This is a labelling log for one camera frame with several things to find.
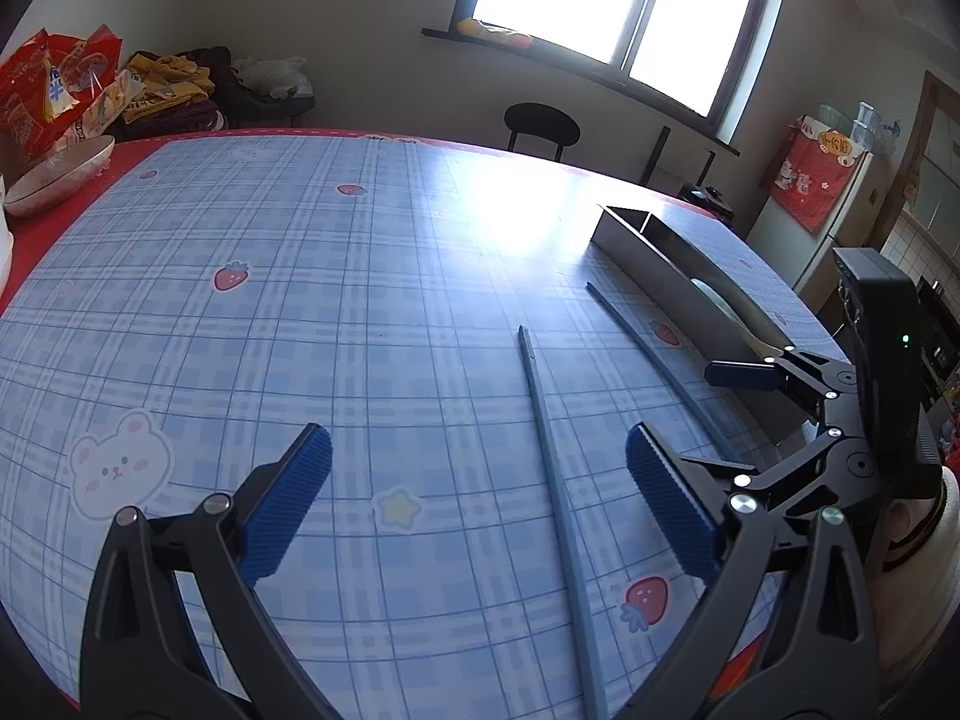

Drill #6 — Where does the cream plastic spoon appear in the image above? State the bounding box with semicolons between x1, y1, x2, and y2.
690;277;797;362

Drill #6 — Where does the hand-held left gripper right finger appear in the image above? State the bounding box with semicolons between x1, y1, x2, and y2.
625;421;878;720

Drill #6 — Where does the dark folded frame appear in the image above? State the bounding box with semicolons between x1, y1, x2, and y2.
637;126;717;188

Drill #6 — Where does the black round chair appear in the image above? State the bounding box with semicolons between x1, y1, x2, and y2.
504;103;581;162

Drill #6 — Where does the white refrigerator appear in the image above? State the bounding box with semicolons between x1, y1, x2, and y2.
746;116;875;301

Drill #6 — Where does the tall clear plastic container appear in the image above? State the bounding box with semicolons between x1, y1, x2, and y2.
855;101;884;151

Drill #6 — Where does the bag of red snack packets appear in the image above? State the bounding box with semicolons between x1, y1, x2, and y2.
0;26;143;162

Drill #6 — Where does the blue chopstick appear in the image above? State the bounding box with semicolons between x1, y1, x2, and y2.
517;325;610;720
586;281;758;466

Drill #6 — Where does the blue plaid table mat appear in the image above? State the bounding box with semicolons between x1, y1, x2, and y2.
0;133;848;720

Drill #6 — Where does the pile of yellow clothes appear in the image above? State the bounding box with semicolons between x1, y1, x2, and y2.
124;47;233;140

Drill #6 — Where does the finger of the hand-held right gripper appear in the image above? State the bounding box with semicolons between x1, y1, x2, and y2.
705;349;860;421
675;426;878;520

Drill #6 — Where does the dark storage box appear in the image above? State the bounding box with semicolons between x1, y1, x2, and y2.
217;79;316;132

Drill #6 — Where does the person's right forearm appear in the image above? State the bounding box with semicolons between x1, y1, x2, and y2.
874;465;960;683

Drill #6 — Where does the person's right hand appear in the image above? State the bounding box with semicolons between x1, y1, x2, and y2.
883;501;938;563

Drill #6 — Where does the wooden door frame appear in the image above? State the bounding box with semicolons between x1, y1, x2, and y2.
870;71;960;248

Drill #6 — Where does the large white bowl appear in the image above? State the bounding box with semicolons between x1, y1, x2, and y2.
2;135;117;218

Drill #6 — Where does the metal utensil tray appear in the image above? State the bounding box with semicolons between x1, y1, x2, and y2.
592;202;830;451

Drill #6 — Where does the red printed cloth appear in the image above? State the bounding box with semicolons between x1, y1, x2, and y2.
765;116;871;233

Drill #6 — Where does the yellow and red toy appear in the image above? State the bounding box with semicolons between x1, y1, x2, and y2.
457;17;535;50

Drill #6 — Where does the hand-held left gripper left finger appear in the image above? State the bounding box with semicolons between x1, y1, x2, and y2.
79;422;335;720

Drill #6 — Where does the white plastic bag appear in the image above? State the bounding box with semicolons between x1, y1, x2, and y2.
234;56;312;98

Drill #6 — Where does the red tablecloth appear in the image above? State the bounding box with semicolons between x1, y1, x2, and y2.
0;127;856;720

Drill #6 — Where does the yellow garment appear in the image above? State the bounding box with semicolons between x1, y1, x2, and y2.
120;51;215;125

